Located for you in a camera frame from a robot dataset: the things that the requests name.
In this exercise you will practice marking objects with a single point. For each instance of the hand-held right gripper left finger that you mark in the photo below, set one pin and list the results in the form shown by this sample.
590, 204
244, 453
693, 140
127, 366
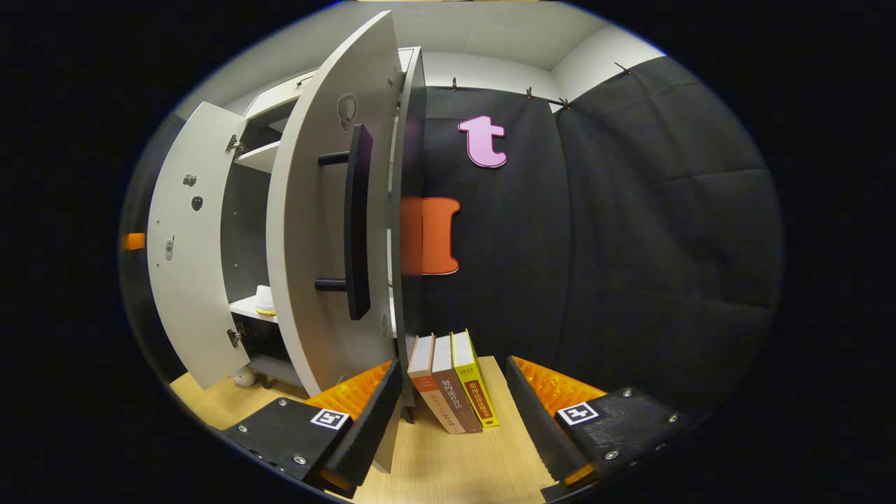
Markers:
367, 427

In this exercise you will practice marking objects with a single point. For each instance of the white orange book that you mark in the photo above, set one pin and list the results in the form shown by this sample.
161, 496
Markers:
434, 392

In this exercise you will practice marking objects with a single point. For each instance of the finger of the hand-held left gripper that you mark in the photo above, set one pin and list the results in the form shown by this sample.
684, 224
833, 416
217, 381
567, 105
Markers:
134, 241

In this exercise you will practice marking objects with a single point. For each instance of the white cabinet door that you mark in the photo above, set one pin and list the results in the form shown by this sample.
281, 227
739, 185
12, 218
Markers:
308, 210
189, 294

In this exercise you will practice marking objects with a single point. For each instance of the white cabinet drawer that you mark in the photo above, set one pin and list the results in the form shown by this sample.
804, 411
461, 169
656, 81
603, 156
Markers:
273, 101

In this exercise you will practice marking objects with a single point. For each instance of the brown book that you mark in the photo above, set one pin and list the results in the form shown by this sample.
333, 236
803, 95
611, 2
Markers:
458, 392

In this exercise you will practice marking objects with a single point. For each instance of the yellow book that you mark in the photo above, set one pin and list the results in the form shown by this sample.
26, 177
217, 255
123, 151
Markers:
476, 385

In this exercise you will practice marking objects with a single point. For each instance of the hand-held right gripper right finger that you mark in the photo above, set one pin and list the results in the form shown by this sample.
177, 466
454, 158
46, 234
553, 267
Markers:
535, 423

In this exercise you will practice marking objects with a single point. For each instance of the white striped shoe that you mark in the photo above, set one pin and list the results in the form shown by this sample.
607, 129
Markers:
264, 299

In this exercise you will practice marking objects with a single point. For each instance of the white shoe cabinet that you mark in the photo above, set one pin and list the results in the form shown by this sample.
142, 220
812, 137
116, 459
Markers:
245, 231

